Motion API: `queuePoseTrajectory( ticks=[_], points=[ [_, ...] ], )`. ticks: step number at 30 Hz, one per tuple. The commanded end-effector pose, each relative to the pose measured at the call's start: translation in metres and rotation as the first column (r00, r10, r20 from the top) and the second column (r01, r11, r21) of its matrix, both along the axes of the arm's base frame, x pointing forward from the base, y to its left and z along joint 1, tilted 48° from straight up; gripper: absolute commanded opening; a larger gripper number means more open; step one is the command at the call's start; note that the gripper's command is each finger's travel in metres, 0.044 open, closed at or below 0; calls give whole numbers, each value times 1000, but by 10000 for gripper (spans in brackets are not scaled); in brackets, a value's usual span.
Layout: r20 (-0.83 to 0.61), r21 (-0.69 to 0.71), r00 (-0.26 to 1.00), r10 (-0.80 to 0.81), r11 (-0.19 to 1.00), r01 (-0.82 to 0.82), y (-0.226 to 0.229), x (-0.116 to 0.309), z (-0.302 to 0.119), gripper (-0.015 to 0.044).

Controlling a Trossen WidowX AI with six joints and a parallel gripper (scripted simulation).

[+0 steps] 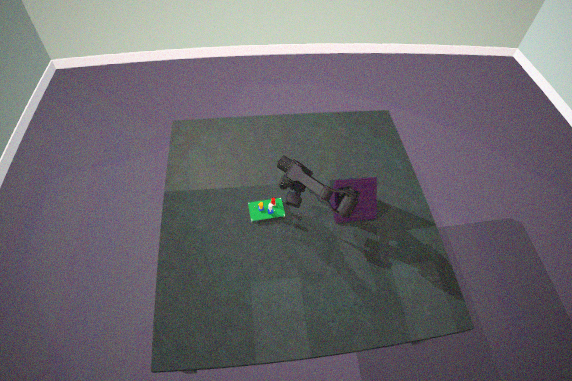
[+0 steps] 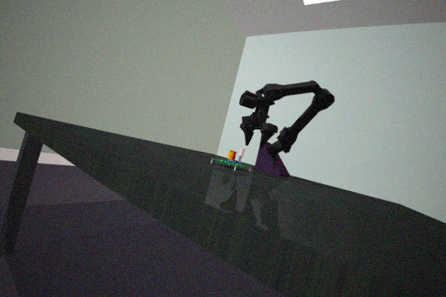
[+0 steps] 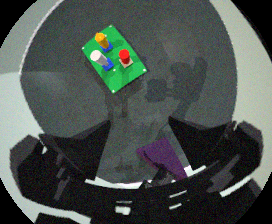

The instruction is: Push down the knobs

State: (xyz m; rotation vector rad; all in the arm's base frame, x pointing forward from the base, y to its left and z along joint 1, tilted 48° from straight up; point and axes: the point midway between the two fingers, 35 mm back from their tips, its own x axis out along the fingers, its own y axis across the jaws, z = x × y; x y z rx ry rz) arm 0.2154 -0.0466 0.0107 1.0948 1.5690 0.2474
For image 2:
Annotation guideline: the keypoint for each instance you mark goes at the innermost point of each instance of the green circuit board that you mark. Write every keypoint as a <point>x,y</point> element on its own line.
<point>231,157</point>

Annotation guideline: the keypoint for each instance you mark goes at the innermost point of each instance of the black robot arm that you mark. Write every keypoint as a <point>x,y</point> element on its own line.
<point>322,100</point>

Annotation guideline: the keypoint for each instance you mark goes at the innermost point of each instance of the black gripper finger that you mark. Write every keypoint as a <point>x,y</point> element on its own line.
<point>248,136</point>
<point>265,136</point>

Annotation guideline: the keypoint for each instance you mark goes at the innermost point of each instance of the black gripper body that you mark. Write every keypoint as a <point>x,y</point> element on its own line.
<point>263,125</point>

